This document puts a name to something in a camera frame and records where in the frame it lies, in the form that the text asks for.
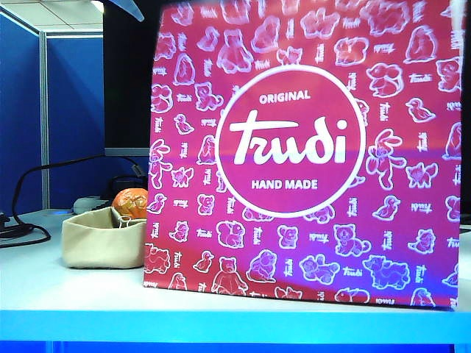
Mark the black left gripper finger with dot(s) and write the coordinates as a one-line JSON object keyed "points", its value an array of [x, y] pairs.
{"points": [[130, 8]]}

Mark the small metal binder clip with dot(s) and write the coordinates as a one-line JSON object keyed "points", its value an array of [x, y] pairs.
{"points": [[125, 221]]}

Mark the black monitor silver bezel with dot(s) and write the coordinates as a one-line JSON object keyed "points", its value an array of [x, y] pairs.
{"points": [[125, 92]]}

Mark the orange fruit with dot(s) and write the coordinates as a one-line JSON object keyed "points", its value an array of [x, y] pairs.
{"points": [[129, 202]]}

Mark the beige fabric basket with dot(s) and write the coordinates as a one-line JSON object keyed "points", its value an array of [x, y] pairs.
{"points": [[99, 242]]}

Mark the red trudi paper bag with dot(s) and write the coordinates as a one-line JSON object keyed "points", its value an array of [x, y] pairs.
{"points": [[294, 147]]}

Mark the blue office partition panel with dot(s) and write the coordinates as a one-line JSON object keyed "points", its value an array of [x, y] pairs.
{"points": [[77, 103], [18, 110]]}

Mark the grey partition post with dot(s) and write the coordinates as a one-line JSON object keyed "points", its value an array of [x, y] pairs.
{"points": [[44, 110]]}

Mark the black plug adapter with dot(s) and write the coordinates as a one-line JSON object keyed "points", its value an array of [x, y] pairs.
{"points": [[125, 184]]}

